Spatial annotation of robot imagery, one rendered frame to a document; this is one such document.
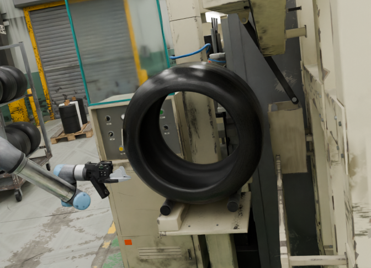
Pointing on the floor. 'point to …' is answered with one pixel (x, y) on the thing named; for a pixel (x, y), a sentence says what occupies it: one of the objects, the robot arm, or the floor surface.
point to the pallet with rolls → (72, 121)
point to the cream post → (198, 105)
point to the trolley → (16, 137)
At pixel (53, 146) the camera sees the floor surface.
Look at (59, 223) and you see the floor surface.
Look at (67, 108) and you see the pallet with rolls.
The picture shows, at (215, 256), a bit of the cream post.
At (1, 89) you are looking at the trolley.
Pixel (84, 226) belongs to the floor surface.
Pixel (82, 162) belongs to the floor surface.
